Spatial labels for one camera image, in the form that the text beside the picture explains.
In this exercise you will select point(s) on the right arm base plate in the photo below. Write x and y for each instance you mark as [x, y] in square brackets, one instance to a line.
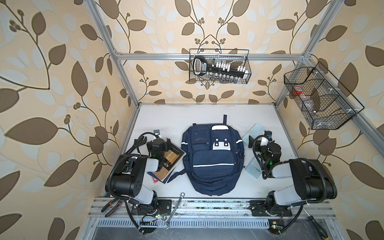
[263, 209]

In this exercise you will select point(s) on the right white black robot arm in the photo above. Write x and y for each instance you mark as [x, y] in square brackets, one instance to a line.
[311, 182]

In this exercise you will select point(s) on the wall wire basket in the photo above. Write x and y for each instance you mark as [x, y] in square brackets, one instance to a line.
[221, 52]
[332, 102]

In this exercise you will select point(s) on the navy blue student backpack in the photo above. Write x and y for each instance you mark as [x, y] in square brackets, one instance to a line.
[214, 159]

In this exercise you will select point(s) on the back wall wire basket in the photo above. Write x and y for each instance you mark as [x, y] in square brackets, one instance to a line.
[221, 52]

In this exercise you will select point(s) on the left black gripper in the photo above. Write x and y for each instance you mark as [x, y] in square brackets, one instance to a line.
[163, 156]

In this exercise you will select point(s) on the black adjustable wrench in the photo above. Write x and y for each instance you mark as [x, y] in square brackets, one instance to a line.
[139, 142]

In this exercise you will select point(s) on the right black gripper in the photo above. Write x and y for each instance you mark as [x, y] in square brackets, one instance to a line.
[267, 135]

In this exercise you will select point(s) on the light green pencil case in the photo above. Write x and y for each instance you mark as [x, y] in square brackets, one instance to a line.
[255, 131]

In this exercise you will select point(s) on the black yellow screwdriver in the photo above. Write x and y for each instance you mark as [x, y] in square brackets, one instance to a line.
[318, 228]

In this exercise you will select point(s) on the orange black pliers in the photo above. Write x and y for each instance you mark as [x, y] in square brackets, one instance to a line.
[114, 204]

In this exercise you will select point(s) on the right wall wire basket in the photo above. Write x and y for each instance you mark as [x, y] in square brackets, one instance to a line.
[332, 102]

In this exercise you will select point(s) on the brown hardcover book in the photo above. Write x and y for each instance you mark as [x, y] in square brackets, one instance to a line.
[173, 157]

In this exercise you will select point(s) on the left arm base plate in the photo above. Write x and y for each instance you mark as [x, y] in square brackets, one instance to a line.
[157, 207]

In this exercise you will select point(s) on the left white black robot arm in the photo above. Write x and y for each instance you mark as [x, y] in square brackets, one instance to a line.
[126, 180]

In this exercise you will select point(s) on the silver combination wrench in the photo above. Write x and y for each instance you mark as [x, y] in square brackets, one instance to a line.
[168, 222]

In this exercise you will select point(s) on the black socket set rail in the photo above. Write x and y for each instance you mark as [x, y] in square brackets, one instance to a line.
[225, 67]

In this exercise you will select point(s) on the red capped clear bottle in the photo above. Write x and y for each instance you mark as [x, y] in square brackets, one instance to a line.
[300, 93]

